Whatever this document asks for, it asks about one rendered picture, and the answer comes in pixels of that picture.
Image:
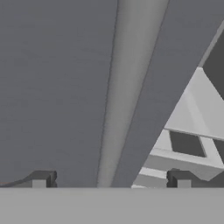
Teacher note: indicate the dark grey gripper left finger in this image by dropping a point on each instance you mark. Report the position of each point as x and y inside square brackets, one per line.
[43, 176]

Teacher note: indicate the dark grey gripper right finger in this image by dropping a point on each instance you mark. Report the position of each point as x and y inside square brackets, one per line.
[178, 176]

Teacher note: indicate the grey fridge door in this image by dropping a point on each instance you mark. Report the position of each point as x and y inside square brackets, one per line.
[52, 87]

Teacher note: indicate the white cabinet frame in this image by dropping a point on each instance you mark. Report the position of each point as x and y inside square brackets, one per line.
[192, 116]

